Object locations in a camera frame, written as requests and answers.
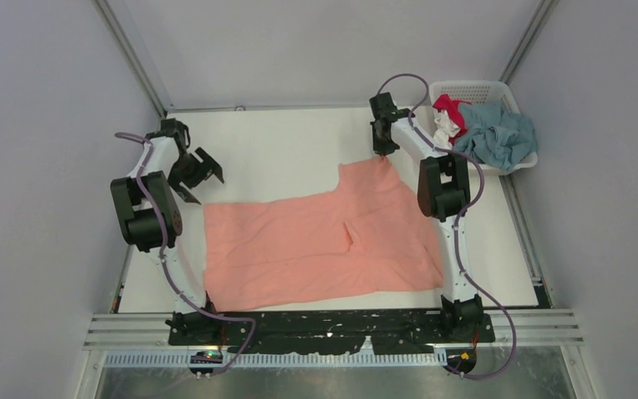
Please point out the blue grey t shirt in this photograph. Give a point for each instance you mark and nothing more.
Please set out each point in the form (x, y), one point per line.
(496, 136)

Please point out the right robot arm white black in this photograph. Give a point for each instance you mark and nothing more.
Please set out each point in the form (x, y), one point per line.
(443, 193)

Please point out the pink t shirt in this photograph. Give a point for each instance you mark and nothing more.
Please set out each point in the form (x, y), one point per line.
(367, 235)

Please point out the white slotted cable duct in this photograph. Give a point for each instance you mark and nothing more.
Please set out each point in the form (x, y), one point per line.
(215, 359)

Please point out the aluminium frame rail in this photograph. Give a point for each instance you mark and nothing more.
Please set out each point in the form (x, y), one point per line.
(534, 328)

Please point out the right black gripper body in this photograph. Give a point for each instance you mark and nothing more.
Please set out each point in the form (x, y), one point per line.
(383, 140)

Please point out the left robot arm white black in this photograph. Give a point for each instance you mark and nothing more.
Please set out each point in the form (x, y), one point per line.
(146, 205)

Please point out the white t shirt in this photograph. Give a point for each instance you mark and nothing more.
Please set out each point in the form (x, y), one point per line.
(446, 130)

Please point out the white plastic laundry basket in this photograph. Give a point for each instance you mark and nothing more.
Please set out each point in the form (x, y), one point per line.
(479, 92)

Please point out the red t shirt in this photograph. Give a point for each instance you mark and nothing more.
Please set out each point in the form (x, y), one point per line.
(445, 102)

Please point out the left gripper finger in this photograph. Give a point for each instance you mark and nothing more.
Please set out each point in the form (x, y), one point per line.
(186, 195)
(209, 166)

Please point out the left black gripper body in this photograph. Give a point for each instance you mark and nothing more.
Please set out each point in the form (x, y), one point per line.
(188, 169)

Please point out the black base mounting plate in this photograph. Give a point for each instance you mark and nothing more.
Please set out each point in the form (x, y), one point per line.
(389, 331)

